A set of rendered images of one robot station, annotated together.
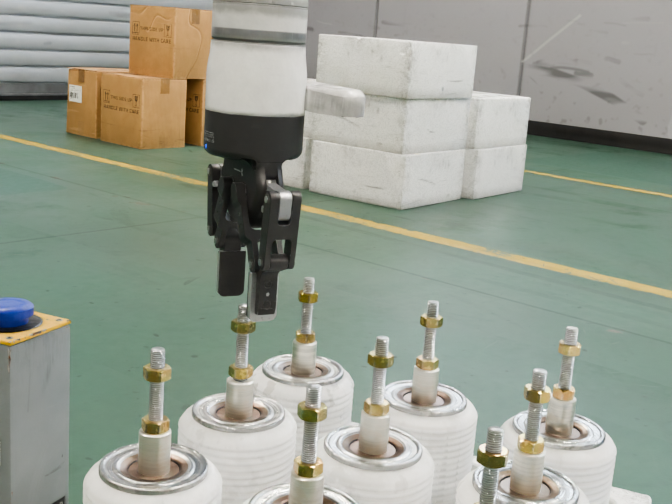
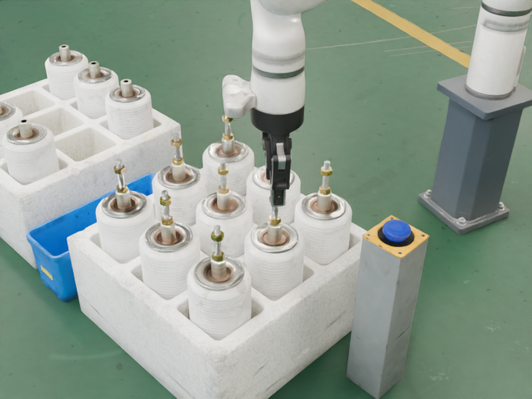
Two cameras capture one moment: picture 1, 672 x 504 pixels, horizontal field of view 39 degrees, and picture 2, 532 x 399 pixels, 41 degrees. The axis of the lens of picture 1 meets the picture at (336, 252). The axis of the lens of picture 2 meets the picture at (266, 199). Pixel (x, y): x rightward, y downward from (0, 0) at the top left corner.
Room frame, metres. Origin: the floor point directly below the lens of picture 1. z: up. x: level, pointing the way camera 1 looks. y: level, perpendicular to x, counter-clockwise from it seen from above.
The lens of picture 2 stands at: (1.54, 0.37, 0.97)
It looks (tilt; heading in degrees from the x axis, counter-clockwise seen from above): 36 degrees down; 201
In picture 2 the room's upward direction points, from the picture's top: 1 degrees clockwise
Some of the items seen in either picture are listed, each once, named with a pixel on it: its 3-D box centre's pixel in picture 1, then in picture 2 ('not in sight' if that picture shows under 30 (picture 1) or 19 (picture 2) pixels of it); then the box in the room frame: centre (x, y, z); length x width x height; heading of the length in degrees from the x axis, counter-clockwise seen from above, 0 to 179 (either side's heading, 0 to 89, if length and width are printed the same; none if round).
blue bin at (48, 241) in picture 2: not in sight; (110, 236); (0.62, -0.32, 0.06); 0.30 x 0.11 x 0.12; 156
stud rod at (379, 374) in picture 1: (378, 384); (223, 180); (0.67, -0.04, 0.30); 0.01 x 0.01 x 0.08
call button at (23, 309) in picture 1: (7, 315); (396, 232); (0.72, 0.26, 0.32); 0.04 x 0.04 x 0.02
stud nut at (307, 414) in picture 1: (312, 411); not in sight; (0.57, 0.01, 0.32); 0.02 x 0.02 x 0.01; 81
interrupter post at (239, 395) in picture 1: (239, 398); (274, 231); (0.72, 0.07, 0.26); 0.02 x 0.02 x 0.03
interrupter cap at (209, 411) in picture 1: (238, 413); (274, 237); (0.72, 0.07, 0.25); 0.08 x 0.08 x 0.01
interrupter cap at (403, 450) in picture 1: (372, 447); (224, 205); (0.67, -0.04, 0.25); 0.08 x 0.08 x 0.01
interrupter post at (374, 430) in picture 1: (374, 432); (223, 199); (0.67, -0.04, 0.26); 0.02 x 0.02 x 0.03
